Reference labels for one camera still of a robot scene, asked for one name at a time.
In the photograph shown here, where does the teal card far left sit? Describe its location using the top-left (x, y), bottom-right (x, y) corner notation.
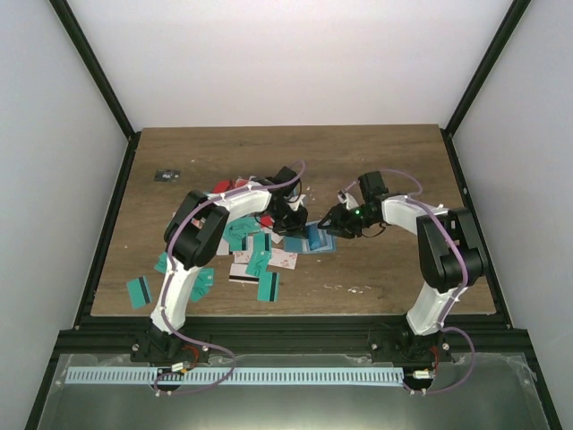
top-left (154, 252), bottom-right (167, 274)

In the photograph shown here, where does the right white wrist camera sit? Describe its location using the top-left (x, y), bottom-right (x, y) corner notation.
top-left (338, 190), bottom-right (359, 211)

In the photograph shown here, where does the purple cable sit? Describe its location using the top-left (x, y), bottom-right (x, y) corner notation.
top-left (342, 168), bottom-right (476, 396)
top-left (154, 160), bottom-right (307, 398)

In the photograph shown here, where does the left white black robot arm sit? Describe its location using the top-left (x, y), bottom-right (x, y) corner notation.
top-left (148, 160), bottom-right (308, 362)

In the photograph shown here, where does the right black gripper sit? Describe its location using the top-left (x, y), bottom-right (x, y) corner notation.
top-left (318, 203), bottom-right (377, 240)

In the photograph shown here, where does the red card black stripe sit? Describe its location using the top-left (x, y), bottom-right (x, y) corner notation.
top-left (211, 179), bottom-right (235, 194)

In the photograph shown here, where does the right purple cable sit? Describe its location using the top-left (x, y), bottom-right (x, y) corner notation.
top-left (342, 168), bottom-right (476, 396)

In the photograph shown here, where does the light blue slotted rail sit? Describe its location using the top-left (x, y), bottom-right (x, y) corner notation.
top-left (65, 366), bottom-right (404, 387)

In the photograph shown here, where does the teal striped card front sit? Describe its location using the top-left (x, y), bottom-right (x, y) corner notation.
top-left (257, 271), bottom-right (279, 302)

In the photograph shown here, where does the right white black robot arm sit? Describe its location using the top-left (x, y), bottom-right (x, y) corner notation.
top-left (318, 169), bottom-right (489, 361)

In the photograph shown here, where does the blue leather card holder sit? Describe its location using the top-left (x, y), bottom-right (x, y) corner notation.
top-left (283, 221), bottom-right (337, 254)

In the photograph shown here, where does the black aluminium frame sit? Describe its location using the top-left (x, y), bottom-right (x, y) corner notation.
top-left (26, 1), bottom-right (561, 429)

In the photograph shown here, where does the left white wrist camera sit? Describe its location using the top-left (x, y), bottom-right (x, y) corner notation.
top-left (286, 193), bottom-right (307, 211)

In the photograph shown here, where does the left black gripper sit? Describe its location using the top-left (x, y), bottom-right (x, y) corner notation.
top-left (266, 202), bottom-right (307, 239)

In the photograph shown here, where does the teal VIP card centre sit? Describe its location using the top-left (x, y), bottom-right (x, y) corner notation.
top-left (223, 217), bottom-right (261, 242)

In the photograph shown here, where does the small black card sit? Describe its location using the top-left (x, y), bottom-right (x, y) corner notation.
top-left (154, 169), bottom-right (181, 182)

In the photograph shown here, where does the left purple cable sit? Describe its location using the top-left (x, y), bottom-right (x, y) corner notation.
top-left (154, 160), bottom-right (307, 398)

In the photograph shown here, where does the teal striped card left edge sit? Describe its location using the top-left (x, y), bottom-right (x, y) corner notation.
top-left (126, 276), bottom-right (152, 309)

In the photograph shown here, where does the teal vip card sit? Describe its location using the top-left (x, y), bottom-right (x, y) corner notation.
top-left (190, 268), bottom-right (214, 303)
top-left (223, 217), bottom-right (261, 242)

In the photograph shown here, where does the blue card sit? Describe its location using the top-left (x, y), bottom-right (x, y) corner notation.
top-left (306, 223), bottom-right (327, 251)

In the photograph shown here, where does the white card red pattern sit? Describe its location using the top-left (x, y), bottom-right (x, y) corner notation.
top-left (269, 248), bottom-right (298, 270)

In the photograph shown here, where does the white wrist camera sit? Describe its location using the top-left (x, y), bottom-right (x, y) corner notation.
top-left (286, 193), bottom-right (307, 211)
top-left (338, 190), bottom-right (359, 211)

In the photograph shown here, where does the teal vertical card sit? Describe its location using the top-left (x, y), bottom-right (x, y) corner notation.
top-left (246, 232), bottom-right (272, 278)

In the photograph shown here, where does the teal VIP card front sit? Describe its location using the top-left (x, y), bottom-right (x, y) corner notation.
top-left (190, 268), bottom-right (214, 303)

